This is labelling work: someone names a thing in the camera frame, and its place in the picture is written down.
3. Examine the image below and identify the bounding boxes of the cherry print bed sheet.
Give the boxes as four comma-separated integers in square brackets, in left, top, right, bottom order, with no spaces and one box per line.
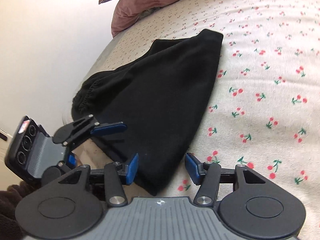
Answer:
[101,0,319,239]

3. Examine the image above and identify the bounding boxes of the brown fuzzy left sleeve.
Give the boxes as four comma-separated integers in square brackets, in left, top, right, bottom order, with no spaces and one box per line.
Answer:
[0,181,36,240]

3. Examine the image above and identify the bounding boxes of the grey mattress cover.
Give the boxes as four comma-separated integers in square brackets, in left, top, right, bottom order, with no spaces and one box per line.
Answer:
[85,31,126,78]

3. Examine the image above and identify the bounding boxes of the black pants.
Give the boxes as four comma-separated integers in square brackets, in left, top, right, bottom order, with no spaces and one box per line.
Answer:
[71,29,223,195]

